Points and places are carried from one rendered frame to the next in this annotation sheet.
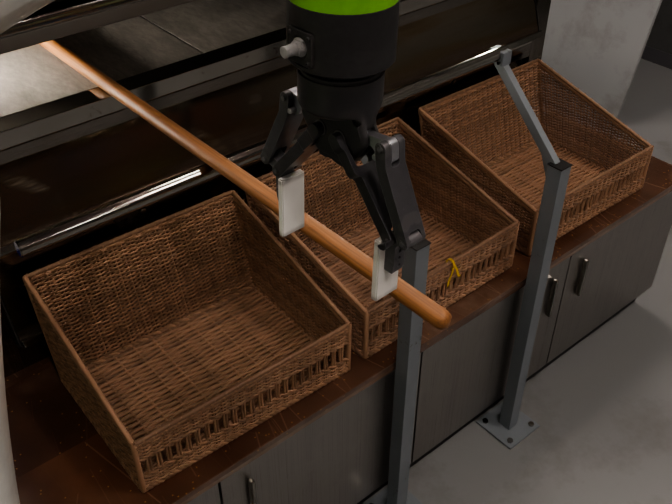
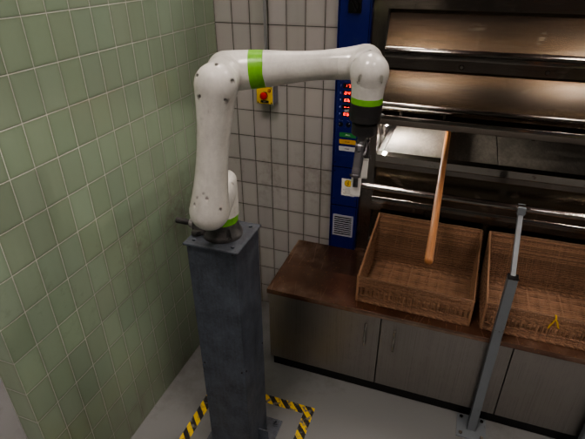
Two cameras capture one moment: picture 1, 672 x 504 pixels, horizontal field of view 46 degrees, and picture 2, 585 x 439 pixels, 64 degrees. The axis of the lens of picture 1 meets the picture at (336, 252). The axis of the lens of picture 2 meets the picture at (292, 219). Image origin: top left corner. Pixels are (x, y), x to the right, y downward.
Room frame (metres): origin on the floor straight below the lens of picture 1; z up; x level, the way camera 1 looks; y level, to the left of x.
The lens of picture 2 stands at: (-0.23, -1.07, 2.11)
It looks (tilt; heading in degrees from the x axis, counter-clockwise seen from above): 29 degrees down; 60
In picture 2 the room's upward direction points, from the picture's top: straight up
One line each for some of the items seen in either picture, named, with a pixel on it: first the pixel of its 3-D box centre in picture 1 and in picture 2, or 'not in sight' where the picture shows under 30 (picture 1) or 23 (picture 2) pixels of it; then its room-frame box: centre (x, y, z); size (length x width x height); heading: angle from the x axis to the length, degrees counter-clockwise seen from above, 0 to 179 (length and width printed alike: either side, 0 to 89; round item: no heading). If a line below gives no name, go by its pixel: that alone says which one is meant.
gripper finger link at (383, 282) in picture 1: (386, 265); (355, 185); (0.58, -0.05, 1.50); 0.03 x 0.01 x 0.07; 133
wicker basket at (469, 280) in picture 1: (382, 226); (546, 287); (1.71, -0.12, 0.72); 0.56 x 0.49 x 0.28; 131
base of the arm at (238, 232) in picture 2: not in sight; (209, 224); (0.26, 0.41, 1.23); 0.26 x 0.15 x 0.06; 130
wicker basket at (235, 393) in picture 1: (192, 324); (420, 264); (1.33, 0.32, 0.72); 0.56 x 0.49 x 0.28; 129
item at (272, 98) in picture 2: not in sight; (266, 93); (0.91, 1.18, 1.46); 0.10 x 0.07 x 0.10; 130
